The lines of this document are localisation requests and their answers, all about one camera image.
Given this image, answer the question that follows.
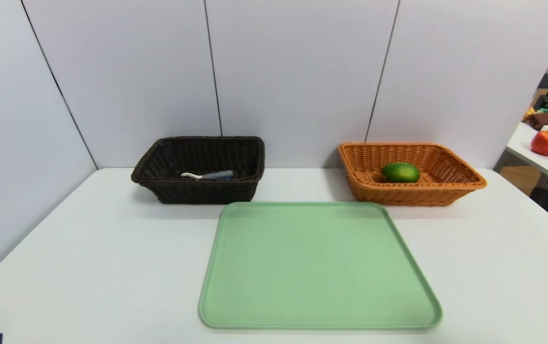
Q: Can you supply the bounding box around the grey handled white peeler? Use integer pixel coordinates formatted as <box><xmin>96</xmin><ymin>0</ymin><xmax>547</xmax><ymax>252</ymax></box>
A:
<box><xmin>180</xmin><ymin>170</ymin><xmax>234</xmax><ymax>181</ymax></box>

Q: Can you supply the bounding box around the green citrus fruit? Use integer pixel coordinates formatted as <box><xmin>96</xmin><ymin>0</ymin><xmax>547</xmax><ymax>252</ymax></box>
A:
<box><xmin>381</xmin><ymin>162</ymin><xmax>421</xmax><ymax>183</ymax></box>

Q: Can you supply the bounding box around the dark brown wicker basket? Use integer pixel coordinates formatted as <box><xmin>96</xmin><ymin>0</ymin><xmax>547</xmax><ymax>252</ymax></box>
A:
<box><xmin>131</xmin><ymin>136</ymin><xmax>265</xmax><ymax>204</ymax></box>

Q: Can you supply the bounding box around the orange wicker basket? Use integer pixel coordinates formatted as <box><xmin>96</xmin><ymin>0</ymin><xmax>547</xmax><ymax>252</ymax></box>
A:
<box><xmin>338</xmin><ymin>142</ymin><xmax>487</xmax><ymax>207</ymax></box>

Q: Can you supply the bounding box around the light green plastic tray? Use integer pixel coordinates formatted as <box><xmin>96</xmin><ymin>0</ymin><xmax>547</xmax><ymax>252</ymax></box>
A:
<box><xmin>198</xmin><ymin>201</ymin><xmax>443</xmax><ymax>330</ymax></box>

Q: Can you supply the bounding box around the red apple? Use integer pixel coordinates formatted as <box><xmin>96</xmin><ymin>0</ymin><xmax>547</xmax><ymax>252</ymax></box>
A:
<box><xmin>530</xmin><ymin>130</ymin><xmax>548</xmax><ymax>157</ymax></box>

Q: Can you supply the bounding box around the brown cloth bundle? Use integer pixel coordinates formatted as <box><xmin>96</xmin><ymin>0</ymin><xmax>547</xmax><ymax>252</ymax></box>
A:
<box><xmin>525</xmin><ymin>110</ymin><xmax>548</xmax><ymax>130</ymax></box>

